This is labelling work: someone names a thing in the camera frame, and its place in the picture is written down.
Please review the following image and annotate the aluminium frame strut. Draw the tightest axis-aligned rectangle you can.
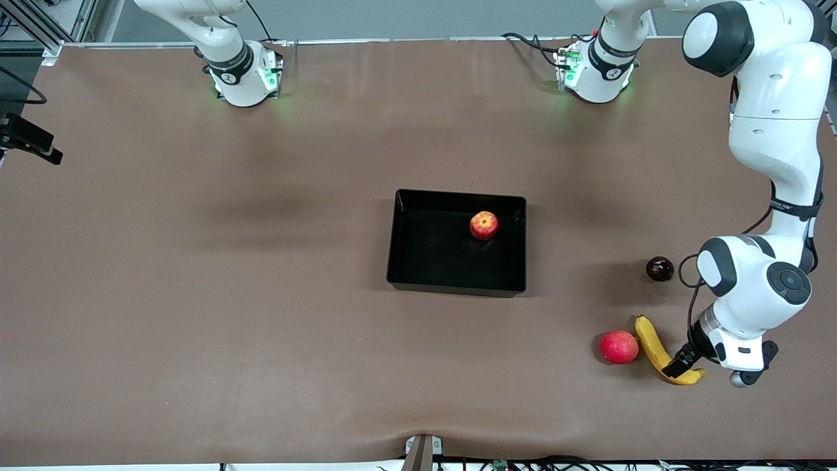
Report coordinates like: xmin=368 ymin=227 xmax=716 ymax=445
xmin=0 ymin=0 xmax=99 ymax=60

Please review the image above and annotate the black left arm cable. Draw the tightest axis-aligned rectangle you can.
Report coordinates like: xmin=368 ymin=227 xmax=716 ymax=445
xmin=677 ymin=75 xmax=825 ymax=357

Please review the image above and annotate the red yellow apple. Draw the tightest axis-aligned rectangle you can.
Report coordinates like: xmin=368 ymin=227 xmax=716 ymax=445
xmin=470 ymin=211 xmax=500 ymax=241

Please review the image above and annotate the yellow banana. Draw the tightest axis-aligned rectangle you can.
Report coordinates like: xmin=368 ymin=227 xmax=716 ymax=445
xmin=634 ymin=315 xmax=707 ymax=386

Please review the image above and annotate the black device on mount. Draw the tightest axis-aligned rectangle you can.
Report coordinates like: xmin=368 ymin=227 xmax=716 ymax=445
xmin=0 ymin=113 xmax=64 ymax=166

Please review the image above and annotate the white table edge rail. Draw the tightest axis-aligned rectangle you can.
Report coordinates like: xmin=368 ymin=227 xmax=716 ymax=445
xmin=59 ymin=36 xmax=606 ymax=49

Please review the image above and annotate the metal table edge bracket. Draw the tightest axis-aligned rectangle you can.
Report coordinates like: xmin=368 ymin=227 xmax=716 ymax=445
xmin=404 ymin=434 xmax=443 ymax=471

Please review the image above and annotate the black left base cable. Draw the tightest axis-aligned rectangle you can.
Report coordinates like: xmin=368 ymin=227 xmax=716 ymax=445
xmin=502 ymin=33 xmax=564 ymax=66

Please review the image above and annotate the black plastic box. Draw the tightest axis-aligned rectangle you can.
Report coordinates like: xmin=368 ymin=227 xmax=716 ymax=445
xmin=386 ymin=189 xmax=528 ymax=298

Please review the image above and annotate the black base cable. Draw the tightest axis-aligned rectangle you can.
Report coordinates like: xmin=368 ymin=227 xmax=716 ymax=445
xmin=502 ymin=33 xmax=564 ymax=66
xmin=245 ymin=0 xmax=274 ymax=41

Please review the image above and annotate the black right base cable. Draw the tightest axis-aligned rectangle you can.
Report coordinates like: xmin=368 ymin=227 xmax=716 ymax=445
xmin=245 ymin=0 xmax=274 ymax=41

